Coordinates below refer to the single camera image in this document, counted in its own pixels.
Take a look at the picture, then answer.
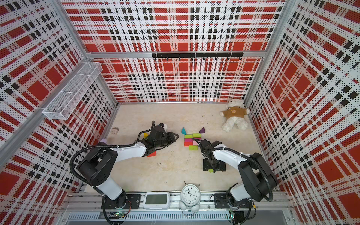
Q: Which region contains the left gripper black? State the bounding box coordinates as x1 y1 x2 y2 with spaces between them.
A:
155 131 180 148

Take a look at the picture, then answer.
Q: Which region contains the red block bottom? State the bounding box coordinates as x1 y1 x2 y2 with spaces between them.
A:
148 152 157 157

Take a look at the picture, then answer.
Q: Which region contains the teal triangle block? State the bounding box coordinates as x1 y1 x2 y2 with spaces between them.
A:
181 128 187 135

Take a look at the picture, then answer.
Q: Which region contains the purple triangle block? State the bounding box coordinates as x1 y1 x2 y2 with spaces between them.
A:
199 127 205 134

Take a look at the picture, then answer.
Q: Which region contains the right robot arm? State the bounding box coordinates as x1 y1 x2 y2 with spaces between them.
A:
192 138 278 208

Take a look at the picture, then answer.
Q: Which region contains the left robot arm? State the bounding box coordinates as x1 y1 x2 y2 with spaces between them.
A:
69 121 180 209

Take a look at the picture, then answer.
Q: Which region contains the white analog alarm clock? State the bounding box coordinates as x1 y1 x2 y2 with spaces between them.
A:
179 184 202 217

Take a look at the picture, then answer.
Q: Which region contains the white teddy bear brown shirt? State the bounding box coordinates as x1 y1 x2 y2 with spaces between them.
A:
220 98 250 132

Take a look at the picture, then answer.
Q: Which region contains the white digital display device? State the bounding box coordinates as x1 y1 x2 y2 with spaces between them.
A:
143 192 170 210

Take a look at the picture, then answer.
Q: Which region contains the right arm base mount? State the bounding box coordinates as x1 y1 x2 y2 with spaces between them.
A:
214 193 252 209

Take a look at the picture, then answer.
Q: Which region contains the small wooden block by wall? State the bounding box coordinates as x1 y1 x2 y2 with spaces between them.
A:
110 127 119 135

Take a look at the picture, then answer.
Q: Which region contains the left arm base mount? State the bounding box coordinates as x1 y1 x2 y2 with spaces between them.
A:
101 193 142 210

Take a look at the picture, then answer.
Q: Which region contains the black hook rail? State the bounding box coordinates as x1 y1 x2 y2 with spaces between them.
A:
152 52 244 60

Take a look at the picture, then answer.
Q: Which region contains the white wire mesh basket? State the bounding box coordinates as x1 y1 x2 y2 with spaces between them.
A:
43 61 102 120

